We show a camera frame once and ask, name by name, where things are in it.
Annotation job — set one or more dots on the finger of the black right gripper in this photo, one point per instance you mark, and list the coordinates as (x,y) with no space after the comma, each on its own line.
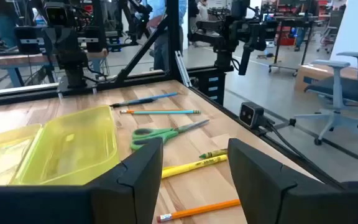
(54,43)
(71,43)

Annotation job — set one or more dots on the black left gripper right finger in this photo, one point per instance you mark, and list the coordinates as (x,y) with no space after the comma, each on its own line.
(259,180)

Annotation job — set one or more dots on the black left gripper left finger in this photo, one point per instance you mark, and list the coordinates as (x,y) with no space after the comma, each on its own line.
(135,180)

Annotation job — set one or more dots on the yellow-green Crayola crayon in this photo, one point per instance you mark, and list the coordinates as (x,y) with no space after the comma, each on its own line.
(213,153)

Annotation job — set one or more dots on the yellow highlighter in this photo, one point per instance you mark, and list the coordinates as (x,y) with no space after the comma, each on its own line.
(191,167)

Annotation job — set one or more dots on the orange pencil pink eraser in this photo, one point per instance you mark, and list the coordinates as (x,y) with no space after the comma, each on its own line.
(197,211)

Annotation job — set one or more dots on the thin orange pencil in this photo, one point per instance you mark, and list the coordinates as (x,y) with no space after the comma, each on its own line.
(127,111)

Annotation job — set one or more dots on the yellow transparent plastic supply box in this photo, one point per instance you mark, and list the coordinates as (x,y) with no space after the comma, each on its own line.
(73,146)

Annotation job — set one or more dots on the teal pencil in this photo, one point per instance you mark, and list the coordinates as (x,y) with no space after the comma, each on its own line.
(166,112)

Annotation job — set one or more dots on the black pen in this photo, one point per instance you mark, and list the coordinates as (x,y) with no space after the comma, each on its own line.
(126,104)

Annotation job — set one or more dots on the grey metal pen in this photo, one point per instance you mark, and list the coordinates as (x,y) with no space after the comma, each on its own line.
(163,96)

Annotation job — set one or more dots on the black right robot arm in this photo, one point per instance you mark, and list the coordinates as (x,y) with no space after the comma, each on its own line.
(73,73)

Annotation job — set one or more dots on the background black robot arm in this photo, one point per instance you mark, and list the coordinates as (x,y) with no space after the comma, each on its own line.
(228,34)

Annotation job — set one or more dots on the cardboard box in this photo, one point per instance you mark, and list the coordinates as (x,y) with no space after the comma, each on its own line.
(319,72)

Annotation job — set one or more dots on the person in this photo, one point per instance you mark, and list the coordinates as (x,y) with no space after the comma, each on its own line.
(160,46)
(202,12)
(5,28)

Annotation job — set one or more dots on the wooden workbench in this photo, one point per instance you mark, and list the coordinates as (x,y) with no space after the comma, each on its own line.
(11,60)

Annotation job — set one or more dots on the black drawer unit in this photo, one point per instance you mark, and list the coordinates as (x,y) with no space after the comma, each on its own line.
(213,85)

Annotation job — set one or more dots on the grey white office chair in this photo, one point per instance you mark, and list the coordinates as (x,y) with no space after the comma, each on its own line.
(337,87)

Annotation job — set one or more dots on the black wheeled cart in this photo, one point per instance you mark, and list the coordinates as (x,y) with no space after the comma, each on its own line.
(291,23)

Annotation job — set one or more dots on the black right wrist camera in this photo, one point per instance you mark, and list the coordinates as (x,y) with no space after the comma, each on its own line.
(56,14)

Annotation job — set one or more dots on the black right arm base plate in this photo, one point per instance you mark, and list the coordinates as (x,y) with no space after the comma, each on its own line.
(82,88)

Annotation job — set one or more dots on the black table-level camera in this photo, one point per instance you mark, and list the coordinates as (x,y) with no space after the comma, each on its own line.
(250,114)

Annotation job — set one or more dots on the black aluminium table frame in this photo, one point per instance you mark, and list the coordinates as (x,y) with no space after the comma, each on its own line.
(172,37)

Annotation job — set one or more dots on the white aluminium bracket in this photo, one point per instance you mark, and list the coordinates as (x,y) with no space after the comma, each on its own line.
(183,70)

